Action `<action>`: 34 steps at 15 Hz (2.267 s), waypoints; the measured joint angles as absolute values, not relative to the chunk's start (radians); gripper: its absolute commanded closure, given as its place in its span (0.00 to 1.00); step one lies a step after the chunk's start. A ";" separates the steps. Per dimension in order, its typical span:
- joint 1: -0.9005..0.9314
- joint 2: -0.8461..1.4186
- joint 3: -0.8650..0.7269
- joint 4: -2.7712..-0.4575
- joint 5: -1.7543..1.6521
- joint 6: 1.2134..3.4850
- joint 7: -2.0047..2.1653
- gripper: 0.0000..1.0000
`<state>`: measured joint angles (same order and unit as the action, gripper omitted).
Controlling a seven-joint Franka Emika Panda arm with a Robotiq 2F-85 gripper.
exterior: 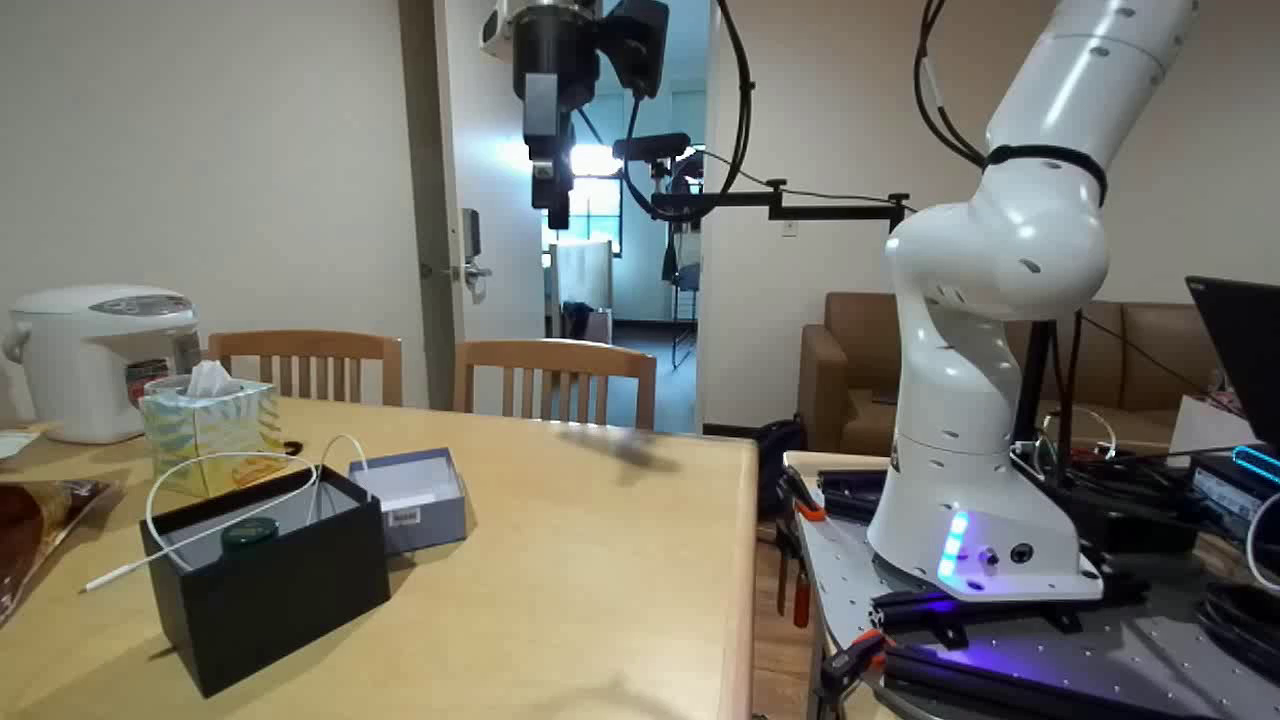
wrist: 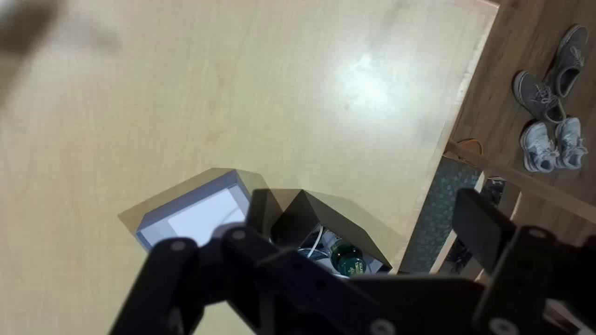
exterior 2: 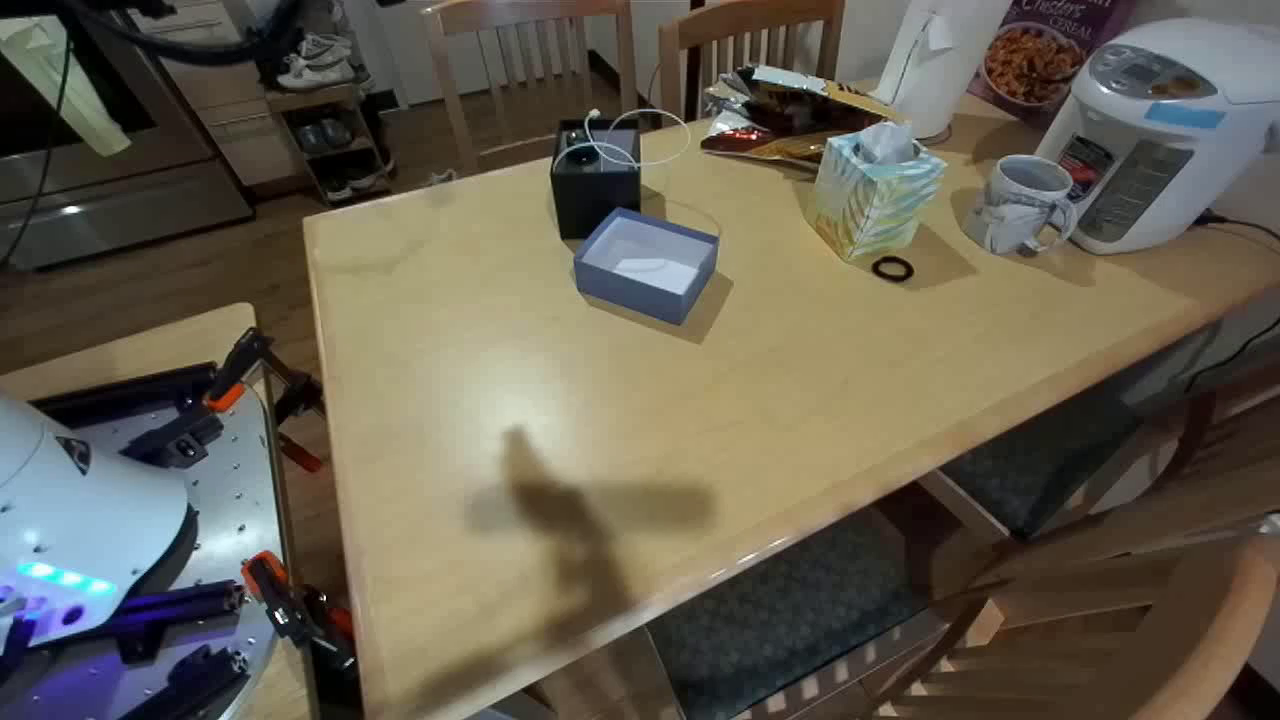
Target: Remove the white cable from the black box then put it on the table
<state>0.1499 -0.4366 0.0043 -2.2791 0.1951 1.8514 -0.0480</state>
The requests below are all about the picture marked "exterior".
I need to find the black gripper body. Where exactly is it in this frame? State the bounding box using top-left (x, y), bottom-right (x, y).
top-left (510, 0), bottom-right (603, 112)

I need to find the thin white cable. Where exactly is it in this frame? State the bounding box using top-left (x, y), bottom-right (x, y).
top-left (74, 428), bottom-right (376, 598)

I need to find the small grey open box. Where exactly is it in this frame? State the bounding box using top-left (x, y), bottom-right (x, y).
top-left (347, 444), bottom-right (473, 558)

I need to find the green tissue box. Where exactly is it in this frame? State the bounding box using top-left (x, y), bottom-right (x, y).
top-left (135, 355), bottom-right (291, 510)

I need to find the black open box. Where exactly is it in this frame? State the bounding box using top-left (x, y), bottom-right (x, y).
top-left (135, 461), bottom-right (394, 699)

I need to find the wooden chair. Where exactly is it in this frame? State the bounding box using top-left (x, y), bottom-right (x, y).
top-left (204, 329), bottom-right (406, 414)
top-left (453, 333), bottom-right (661, 431)

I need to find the grey blurry table object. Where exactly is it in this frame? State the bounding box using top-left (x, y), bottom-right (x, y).
top-left (554, 422), bottom-right (685, 476)

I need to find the brown sofa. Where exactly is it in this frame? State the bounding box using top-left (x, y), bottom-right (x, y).
top-left (794, 289), bottom-right (1222, 455)

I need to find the dark green round item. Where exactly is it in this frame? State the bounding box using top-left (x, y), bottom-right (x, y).
top-left (216, 515), bottom-right (278, 558)

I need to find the white electric water boiler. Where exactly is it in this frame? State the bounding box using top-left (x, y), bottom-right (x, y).
top-left (0, 281), bottom-right (204, 449)

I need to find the black stand pole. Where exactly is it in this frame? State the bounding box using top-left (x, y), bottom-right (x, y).
top-left (1013, 311), bottom-right (1087, 449)

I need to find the white plate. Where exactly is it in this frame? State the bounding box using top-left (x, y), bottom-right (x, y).
top-left (0, 422), bottom-right (53, 467)

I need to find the brown wrapped dish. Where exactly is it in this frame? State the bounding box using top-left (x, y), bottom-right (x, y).
top-left (0, 476), bottom-right (124, 625)

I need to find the metal robot mounting plate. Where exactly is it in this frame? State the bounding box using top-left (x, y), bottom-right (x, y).
top-left (778, 449), bottom-right (1280, 720)

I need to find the black laptop screen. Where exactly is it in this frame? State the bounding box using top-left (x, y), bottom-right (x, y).
top-left (1179, 271), bottom-right (1280, 455)

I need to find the blue lit black device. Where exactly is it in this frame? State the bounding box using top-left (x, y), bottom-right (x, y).
top-left (1189, 444), bottom-right (1280, 541)

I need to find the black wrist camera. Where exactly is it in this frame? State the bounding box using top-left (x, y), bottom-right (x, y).
top-left (597, 0), bottom-right (671, 102)

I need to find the silver door lock handle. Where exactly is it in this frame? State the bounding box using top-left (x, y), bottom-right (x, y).
top-left (455, 205), bottom-right (497, 306)

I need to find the black camera on mount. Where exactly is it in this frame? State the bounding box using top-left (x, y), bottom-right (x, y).
top-left (611, 128), bottom-right (708, 185)

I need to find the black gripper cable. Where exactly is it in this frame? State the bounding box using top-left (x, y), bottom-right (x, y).
top-left (572, 0), bottom-right (760, 224)

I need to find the black shoulder cable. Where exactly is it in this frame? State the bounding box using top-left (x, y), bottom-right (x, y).
top-left (908, 0), bottom-right (996, 172)

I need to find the orange handled clamp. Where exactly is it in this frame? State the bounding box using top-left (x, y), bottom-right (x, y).
top-left (815, 625), bottom-right (895, 699)

